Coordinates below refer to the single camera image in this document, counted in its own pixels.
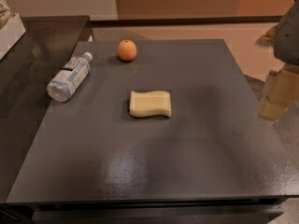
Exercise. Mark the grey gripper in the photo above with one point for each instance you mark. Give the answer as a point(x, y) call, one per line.
point(289, 36)

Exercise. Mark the yellow sponge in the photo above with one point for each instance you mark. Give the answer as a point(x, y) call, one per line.
point(150, 103)

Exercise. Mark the orange fruit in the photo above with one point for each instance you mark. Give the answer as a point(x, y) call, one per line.
point(127, 50)

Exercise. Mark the clear plastic water bottle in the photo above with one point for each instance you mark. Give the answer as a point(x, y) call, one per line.
point(64, 85)

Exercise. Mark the dark side table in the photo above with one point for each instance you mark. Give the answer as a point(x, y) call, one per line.
point(25, 71)

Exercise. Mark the white box on side table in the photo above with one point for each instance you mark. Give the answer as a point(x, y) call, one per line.
point(10, 34)

